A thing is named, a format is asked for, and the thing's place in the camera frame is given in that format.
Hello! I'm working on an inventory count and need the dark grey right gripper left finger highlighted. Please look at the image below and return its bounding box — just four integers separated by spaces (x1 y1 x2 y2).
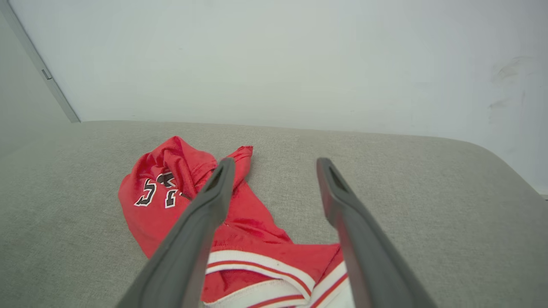
116 157 236 308

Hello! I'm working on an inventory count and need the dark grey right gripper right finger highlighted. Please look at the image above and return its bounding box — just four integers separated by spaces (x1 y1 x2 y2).
316 157 438 308

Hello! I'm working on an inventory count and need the red and white basketball jersey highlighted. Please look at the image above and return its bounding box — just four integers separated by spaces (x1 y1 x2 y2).
118 136 357 308

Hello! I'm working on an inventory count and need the grey metal wall strip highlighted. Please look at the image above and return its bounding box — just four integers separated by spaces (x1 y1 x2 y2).
0 0 81 124

